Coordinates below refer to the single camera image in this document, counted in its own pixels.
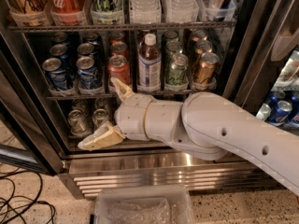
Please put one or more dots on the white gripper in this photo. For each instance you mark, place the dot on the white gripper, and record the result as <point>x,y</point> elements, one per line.
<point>132,117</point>

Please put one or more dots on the red coke can front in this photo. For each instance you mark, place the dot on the red coke can front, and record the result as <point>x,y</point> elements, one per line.
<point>119,67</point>

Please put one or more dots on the red coke can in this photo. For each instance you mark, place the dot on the red coke can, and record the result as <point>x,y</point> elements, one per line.
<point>119,67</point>
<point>119,48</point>
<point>117,36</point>

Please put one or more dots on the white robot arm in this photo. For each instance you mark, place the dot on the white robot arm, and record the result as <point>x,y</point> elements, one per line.
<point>205,126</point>

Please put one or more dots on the silver can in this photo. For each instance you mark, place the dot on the silver can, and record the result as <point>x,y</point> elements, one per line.
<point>100,116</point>
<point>78,122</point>

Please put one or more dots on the silver can lower left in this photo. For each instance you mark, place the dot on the silver can lower left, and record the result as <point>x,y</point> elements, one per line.
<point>78,122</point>

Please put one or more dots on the blue pepsi can front right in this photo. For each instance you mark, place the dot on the blue pepsi can front right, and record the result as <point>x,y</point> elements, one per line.
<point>89,74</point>

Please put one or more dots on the blue pepsi can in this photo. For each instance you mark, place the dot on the blue pepsi can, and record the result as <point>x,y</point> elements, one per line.
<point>56,73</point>
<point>86,49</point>
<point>89,74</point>
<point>60,51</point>

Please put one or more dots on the red coke can middle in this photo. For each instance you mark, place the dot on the red coke can middle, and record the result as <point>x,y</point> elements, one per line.
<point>119,48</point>

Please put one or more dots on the blue pepsi can middle right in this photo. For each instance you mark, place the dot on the blue pepsi can middle right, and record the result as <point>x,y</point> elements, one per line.
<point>86,49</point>

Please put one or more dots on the blue pepsi can front left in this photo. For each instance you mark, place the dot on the blue pepsi can front left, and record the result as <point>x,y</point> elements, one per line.
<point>56,73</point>

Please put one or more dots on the green can front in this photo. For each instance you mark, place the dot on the green can front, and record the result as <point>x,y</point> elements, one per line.
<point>176,71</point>

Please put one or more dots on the green can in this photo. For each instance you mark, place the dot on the green can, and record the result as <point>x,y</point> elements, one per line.
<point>173,47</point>
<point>176,71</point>

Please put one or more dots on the red coke can back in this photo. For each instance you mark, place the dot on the red coke can back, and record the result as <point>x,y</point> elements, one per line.
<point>117,36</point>

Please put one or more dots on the blue pepsi can middle left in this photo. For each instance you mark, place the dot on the blue pepsi can middle left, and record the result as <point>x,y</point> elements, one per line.
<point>60,51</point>

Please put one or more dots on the steel fridge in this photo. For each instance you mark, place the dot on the steel fridge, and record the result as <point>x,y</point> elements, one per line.
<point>253,45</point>

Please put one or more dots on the green can middle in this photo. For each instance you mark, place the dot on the green can middle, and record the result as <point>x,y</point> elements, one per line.
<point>173,47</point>

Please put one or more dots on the gold can front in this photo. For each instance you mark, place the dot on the gold can front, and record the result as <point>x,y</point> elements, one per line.
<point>205,68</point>

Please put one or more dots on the gold can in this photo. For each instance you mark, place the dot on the gold can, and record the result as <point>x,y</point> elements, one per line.
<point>202,46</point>
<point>205,68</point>

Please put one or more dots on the gold can middle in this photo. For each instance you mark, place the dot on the gold can middle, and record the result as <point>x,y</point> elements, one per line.
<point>202,46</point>

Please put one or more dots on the large red coke bottle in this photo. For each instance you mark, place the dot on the large red coke bottle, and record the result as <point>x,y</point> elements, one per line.
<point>68,12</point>

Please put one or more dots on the blue pepsi can right compartment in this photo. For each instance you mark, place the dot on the blue pepsi can right compartment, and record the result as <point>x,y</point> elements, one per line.
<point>281,110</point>

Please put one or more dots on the brown tea bottle white cap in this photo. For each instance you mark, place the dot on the brown tea bottle white cap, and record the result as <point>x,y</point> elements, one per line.
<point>149,62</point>

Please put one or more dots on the clear plastic bin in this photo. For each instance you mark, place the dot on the clear plastic bin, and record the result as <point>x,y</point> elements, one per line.
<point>166,204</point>

